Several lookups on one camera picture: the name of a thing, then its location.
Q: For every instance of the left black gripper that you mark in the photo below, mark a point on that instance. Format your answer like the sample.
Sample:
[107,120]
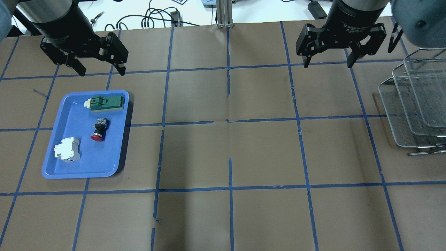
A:
[63,30]

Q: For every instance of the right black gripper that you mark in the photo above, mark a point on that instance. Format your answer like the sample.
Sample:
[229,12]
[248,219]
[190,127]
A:
[352,21]

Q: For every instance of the red push button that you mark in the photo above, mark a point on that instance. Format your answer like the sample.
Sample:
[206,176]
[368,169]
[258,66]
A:
[100,127]

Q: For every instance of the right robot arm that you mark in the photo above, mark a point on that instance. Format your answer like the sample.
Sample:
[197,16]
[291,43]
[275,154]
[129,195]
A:
[422,21]

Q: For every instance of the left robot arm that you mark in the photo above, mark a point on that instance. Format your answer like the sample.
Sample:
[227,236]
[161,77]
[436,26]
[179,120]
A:
[44,11]

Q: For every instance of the green terminal block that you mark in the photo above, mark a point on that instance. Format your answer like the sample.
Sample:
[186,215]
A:
[102,104]

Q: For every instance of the black power adapter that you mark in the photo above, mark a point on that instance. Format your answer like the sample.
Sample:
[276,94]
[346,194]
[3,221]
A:
[316,10]

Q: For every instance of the white circuit breaker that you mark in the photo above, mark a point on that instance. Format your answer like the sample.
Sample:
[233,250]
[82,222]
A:
[67,150]

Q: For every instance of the blue plastic tray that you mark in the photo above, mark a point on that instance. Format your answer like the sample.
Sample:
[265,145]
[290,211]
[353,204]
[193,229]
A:
[97,159]

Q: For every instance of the wire mesh shelf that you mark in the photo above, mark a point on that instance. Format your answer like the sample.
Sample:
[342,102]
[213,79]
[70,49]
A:
[414,100]

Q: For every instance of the aluminium frame post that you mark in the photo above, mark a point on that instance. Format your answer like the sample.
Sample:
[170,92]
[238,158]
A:
[224,14]

